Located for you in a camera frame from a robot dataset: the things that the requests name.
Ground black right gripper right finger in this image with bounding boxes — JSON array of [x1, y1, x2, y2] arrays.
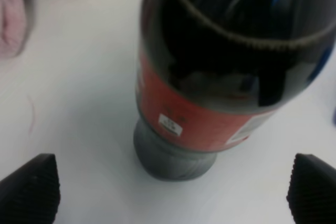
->
[[286, 154, 335, 223]]

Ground cola bottle with yellow cap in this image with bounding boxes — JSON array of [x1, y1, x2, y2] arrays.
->
[[134, 0, 335, 181]]

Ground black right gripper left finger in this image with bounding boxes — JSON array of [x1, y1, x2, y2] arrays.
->
[[1, 153, 61, 223]]

